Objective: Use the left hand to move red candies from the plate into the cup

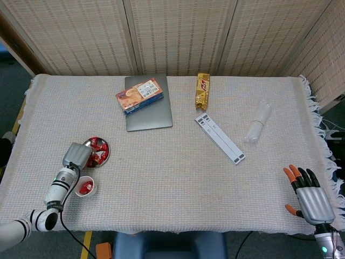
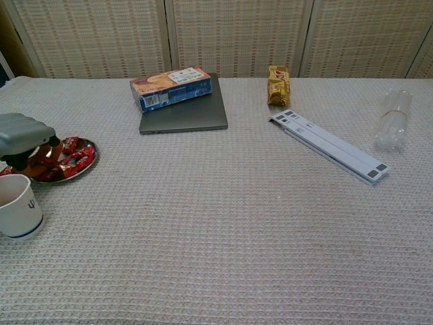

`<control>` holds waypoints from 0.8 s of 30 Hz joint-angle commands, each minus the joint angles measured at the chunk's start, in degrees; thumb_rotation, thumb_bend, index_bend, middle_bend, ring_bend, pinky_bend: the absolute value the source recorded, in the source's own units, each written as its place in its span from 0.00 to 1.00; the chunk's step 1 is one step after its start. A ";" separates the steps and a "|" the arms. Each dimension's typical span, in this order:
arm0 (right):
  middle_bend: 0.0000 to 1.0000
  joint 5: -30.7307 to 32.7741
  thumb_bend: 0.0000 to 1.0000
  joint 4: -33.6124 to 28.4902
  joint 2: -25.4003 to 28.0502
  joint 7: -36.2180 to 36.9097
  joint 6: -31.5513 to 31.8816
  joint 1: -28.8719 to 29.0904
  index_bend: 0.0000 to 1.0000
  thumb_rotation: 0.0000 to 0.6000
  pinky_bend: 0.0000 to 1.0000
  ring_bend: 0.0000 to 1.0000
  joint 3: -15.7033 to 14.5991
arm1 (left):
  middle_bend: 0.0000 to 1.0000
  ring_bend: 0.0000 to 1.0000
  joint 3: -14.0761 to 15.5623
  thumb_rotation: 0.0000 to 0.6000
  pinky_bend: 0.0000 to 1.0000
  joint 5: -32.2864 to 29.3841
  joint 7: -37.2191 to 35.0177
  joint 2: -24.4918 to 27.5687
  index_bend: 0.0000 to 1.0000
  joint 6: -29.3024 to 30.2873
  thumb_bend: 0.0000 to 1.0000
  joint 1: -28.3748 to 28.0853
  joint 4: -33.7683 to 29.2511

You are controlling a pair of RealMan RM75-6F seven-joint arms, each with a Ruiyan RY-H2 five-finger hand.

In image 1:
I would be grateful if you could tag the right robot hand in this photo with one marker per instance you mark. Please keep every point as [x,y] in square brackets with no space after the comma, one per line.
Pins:
[314,205]

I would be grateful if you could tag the white flat remote strip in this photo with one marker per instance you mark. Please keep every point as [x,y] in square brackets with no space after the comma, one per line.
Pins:
[219,137]

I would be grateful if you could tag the white paper cup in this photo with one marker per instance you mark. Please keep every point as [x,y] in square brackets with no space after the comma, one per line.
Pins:
[85,178]

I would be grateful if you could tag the brown wooden screen frame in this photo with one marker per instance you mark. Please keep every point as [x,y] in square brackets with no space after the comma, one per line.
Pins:
[16,40]

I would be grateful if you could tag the gold snack packet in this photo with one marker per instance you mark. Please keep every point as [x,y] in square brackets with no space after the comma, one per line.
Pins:
[202,91]

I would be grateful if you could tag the orange block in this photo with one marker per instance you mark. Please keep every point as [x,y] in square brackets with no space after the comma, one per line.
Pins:
[103,251]

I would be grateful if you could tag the clear plastic tube bundle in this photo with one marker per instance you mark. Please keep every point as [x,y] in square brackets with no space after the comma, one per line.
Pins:
[257,129]

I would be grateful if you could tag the grey closed laptop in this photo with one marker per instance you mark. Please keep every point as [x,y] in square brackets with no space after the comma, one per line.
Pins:
[151,118]

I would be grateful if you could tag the red candy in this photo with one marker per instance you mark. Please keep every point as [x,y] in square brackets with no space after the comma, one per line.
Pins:
[86,186]

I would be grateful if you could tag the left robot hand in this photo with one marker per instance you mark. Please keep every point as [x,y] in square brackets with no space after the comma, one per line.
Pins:
[76,155]

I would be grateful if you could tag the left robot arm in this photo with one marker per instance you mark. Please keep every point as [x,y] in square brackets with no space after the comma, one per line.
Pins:
[59,186]

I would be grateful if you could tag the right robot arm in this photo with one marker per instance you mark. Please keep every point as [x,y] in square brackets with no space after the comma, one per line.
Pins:
[326,242]

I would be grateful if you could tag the woven folding screen panel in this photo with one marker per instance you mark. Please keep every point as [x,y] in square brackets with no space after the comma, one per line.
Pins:
[269,37]
[75,35]
[183,35]
[323,62]

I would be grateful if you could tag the orange and blue biscuit box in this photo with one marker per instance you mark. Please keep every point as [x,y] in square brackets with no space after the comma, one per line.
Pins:
[137,97]

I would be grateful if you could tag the round metal plate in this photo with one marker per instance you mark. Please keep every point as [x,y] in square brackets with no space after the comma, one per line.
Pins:
[86,142]

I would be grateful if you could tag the screen foot bracket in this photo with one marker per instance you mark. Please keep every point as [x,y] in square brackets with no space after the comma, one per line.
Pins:
[340,97]

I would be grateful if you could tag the person in dark clothing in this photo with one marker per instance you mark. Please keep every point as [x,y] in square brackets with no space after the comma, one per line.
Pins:
[5,151]

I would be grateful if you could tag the heap of red candies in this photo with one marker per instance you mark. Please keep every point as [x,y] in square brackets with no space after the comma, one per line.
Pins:
[95,143]

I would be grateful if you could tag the white woven tablecloth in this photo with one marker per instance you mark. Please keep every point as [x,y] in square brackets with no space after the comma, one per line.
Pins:
[175,183]

